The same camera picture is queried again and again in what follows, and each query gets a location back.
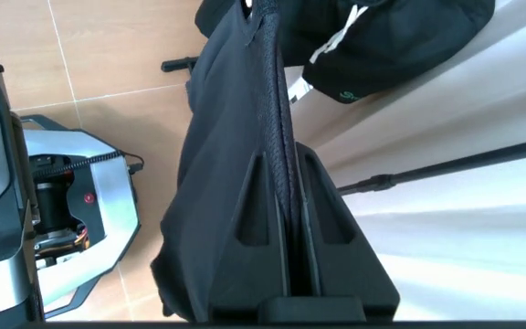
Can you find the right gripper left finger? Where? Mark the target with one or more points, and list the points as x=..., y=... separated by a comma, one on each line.
x=245, y=274

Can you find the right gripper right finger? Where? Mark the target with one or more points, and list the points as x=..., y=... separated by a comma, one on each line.
x=354, y=274

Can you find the black garment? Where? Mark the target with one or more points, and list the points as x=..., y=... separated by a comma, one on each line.
x=217, y=137

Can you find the black shorts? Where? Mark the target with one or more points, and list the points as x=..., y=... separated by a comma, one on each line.
x=381, y=45

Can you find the black clothes rack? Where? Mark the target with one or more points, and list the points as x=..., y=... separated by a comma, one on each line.
x=381, y=182

